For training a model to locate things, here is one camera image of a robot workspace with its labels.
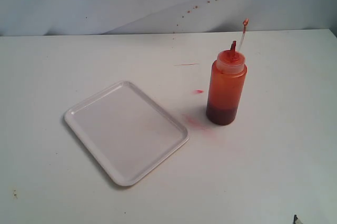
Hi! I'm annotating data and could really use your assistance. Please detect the red sauce squeeze bottle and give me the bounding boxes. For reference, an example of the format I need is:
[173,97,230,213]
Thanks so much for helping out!
[206,19,249,126]

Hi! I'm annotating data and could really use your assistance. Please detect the white rectangular plastic tray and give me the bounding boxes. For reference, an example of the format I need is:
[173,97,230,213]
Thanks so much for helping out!
[64,81,189,187]

